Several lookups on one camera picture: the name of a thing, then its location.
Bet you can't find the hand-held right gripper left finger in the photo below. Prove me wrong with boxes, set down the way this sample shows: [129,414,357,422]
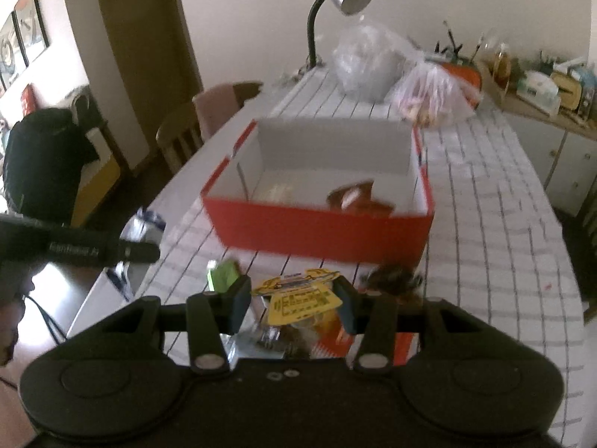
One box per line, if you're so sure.
[70,274,253,376]

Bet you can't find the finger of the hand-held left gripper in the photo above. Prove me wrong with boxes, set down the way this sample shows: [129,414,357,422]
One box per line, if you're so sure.
[118,240,161,263]

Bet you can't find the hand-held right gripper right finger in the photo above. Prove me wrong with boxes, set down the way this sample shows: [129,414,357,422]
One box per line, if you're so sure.
[332,276,511,376]

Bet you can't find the blue white snack packet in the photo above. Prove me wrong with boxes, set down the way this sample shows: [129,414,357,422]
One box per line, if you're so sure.
[120,209,167,244]

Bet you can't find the green snack packet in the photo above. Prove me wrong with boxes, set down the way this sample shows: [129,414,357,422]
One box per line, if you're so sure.
[207,260,241,293]

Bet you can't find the yellow labelled snack packet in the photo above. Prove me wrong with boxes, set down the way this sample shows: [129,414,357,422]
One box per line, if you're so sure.
[252,267,343,326]

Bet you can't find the brown snack packet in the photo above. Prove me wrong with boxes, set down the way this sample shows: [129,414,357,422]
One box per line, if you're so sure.
[361,265,425,300]

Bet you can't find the red cardboard box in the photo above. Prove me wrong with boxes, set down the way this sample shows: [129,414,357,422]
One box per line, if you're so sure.
[200,118,435,263]

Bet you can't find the plastic bag with snacks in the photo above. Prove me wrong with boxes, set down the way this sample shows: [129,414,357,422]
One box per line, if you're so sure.
[389,62,482,128]

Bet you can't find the silver snack packet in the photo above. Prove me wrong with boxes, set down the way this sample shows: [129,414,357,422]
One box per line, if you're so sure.
[223,326,309,361]

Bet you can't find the red orange snack packet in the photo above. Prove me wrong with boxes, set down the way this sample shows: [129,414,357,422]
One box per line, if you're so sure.
[316,330,417,365]

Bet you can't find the black backpack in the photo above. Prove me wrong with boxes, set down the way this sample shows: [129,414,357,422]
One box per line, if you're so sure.
[4,108,100,225]

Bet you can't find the brown wrapped snack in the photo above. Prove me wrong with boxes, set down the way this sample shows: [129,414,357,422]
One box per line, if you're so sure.
[325,178,395,216]

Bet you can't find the white checked tablecloth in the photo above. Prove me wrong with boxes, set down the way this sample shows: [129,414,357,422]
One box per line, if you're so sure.
[68,66,587,448]

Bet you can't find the wooden chair with pink cloth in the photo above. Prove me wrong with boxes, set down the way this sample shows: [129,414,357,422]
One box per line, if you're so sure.
[193,81,265,141]

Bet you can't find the clear plastic bag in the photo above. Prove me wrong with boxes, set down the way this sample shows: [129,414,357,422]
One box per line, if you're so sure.
[332,22,417,102]

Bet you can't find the white sideboard cabinet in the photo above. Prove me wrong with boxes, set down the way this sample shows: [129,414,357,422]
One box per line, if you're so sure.
[479,60,597,218]

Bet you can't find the orange container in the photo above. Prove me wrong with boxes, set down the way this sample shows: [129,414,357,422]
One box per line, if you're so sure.
[442,62,484,90]

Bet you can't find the amber glass bottle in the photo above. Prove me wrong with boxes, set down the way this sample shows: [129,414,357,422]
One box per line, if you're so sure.
[491,43,515,90]

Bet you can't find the white green pack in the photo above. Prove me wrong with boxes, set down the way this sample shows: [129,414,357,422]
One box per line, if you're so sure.
[517,71,561,104]

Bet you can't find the yellow box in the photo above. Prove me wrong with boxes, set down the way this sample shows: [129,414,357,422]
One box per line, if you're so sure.
[551,71,585,113]

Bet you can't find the black cable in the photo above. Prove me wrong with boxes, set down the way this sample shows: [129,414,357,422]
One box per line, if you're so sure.
[25,292,72,342]

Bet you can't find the framed wall pictures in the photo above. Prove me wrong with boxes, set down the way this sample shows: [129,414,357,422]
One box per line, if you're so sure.
[0,0,50,90]

